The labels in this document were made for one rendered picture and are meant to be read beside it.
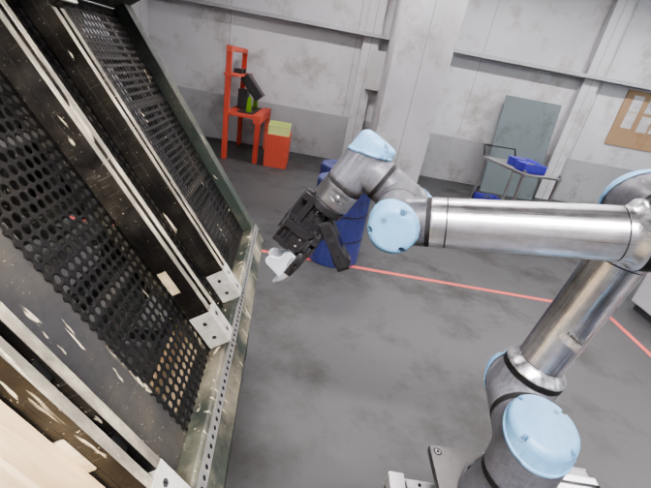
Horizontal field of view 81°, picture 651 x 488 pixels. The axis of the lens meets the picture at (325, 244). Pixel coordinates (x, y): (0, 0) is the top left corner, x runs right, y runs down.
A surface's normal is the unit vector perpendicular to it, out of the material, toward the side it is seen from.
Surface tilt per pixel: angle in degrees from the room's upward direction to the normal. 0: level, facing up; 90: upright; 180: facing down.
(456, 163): 90
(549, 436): 8
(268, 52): 90
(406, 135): 90
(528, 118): 80
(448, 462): 0
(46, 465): 57
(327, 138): 90
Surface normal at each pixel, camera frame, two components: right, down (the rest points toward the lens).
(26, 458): 0.92, -0.39
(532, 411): 0.13, -0.84
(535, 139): -0.02, 0.26
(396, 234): -0.28, 0.36
